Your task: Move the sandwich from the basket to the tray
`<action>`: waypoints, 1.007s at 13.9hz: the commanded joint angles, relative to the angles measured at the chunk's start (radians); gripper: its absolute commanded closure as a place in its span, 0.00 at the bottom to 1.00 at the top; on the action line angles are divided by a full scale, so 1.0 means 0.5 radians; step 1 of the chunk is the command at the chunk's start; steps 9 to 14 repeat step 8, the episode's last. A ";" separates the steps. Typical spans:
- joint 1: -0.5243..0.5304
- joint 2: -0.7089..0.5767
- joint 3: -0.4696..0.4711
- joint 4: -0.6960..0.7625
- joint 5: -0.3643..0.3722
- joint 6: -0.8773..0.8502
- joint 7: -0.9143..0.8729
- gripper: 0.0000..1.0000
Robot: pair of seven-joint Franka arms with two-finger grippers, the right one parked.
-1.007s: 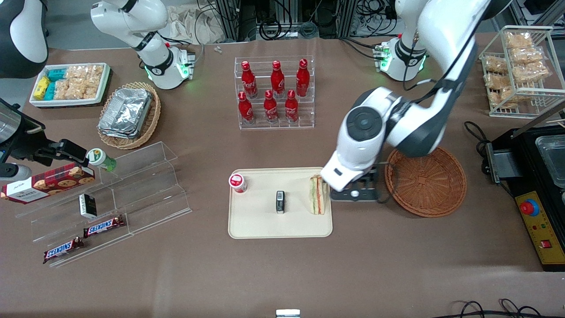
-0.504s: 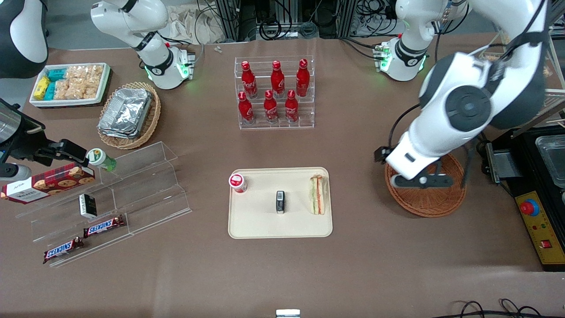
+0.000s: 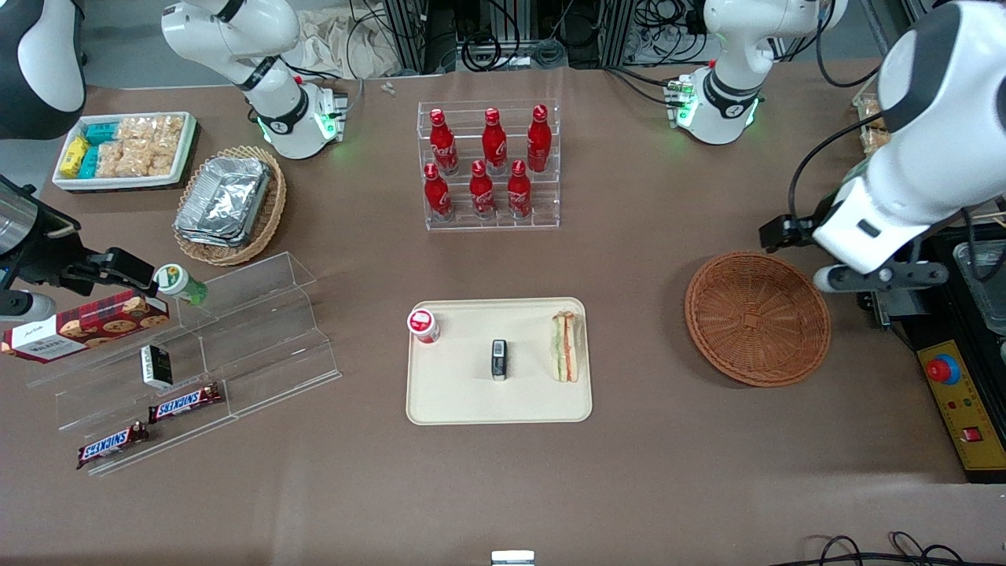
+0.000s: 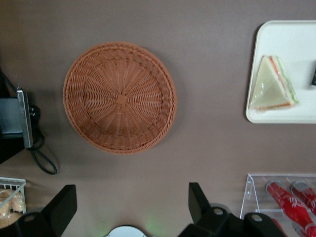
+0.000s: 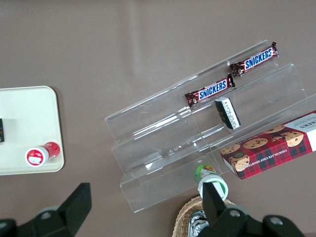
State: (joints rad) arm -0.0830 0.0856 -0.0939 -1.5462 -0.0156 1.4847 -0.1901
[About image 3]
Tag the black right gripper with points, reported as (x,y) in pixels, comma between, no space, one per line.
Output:
(43,255)

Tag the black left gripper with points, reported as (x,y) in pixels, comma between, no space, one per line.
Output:
(814,216)

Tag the triangular sandwich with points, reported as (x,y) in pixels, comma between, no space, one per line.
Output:
(565,350)

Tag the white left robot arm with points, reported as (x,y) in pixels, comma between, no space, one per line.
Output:
(943,94)

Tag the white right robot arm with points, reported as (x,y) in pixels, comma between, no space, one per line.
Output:
(275,47)

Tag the brown round wicker basket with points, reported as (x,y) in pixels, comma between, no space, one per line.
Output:
(754,318)

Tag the light oval wicker basket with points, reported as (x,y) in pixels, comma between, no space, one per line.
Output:
(271,220)

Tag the cream plastic tray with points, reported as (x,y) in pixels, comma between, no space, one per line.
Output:
(471,401)

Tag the green bottle white cap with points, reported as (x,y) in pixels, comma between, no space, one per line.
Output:
(182,284)

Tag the red tartan cookie box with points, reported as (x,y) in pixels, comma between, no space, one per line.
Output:
(86,326)

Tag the white rectangular snack bin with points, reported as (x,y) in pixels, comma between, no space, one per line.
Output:
(126,183)

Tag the small black white box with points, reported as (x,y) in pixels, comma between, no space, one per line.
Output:
(157,365)

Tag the clear bag of crackers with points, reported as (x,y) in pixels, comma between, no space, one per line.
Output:
(135,130)
(153,161)
(168,132)
(111,160)

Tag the stacked aluminium foil trays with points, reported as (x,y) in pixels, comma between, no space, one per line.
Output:
(224,200)

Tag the teal snack packet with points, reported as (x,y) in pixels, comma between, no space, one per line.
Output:
(89,163)
(100,133)

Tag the yellow snack packet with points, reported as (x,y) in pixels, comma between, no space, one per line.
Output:
(75,157)

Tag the bagged bread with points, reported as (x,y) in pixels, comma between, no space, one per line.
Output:
(874,140)

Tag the Snickers chocolate bar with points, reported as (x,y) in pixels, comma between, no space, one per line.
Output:
(185,402)
(112,446)

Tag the clear acrylic step shelf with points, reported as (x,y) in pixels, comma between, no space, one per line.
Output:
(259,346)

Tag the black equipment base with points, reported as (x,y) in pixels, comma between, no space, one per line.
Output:
(931,322)

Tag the clear plastic container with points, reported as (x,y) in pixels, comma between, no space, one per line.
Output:
(986,291)

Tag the clear acrylic bottle rack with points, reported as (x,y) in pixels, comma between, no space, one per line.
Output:
(550,212)

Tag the red cola bottle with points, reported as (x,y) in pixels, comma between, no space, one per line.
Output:
(493,145)
(519,191)
(482,192)
(539,141)
(443,145)
(437,195)

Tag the yellow emergency stop box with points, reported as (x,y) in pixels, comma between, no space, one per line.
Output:
(963,424)

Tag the small red-capped white bottle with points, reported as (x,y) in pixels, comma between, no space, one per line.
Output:
(423,325)

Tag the crumpled beige cloth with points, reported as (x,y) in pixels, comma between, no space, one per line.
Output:
(338,43)

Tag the white object at table edge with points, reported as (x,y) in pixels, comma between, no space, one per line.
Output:
(512,558)

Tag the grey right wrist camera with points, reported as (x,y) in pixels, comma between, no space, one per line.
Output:
(27,305)

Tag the grey metal bracket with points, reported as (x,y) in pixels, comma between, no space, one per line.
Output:
(884,308)

